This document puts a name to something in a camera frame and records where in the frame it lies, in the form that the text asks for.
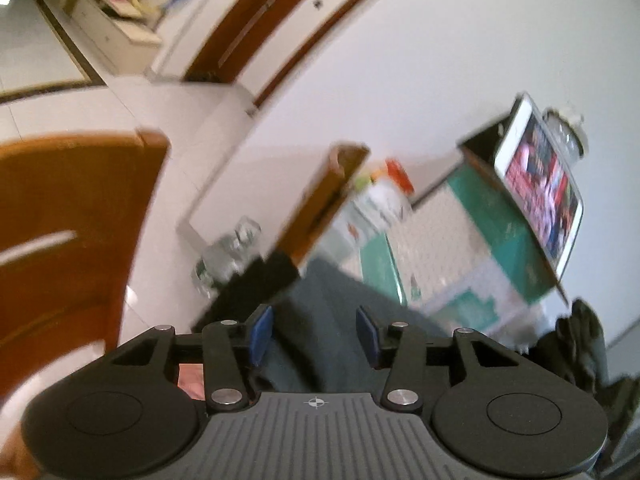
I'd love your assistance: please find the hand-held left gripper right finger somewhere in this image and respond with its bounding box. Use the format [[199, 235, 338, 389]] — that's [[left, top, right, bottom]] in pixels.
[[355, 305, 523, 413]]

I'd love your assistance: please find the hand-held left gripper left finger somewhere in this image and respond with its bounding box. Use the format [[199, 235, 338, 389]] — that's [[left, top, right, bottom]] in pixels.
[[107, 304, 275, 413]]

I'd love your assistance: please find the dark grey garment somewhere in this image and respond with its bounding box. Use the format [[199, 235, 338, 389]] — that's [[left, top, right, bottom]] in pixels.
[[240, 257, 451, 396]]

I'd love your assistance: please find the black folded garment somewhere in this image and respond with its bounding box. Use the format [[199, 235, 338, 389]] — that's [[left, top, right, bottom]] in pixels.
[[197, 251, 302, 328]]

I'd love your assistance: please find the clear plastic bottle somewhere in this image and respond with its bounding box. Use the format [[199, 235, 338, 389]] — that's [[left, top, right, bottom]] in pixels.
[[192, 215, 263, 301]]

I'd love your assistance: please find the pink folded garment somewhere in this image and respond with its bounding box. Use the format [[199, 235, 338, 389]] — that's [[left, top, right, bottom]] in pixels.
[[177, 362, 206, 401]]

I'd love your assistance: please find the plastic container with red lid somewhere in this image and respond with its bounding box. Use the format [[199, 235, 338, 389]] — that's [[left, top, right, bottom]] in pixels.
[[345, 157, 416, 248]]

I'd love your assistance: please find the black bag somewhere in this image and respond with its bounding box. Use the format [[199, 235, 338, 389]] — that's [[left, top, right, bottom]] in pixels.
[[532, 299, 640, 466]]

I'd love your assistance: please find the white framed tablet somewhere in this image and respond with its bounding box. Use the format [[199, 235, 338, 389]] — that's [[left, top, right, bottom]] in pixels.
[[494, 92, 585, 278]]

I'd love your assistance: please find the wooden slatted chair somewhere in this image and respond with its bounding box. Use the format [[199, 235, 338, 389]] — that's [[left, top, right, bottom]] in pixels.
[[0, 129, 172, 480]]

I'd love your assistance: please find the glass jar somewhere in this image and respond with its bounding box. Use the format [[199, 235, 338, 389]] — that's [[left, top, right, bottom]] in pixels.
[[542, 107, 587, 163]]

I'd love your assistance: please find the brown wooden door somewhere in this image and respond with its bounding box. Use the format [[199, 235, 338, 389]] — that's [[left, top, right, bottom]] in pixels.
[[182, 0, 391, 108]]

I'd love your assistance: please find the beige low cabinet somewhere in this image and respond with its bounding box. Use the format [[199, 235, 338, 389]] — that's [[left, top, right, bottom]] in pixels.
[[50, 0, 163, 76]]

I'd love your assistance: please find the wooden chair with handle slot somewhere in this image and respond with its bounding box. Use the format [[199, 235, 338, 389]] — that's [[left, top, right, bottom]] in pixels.
[[272, 142, 371, 268]]

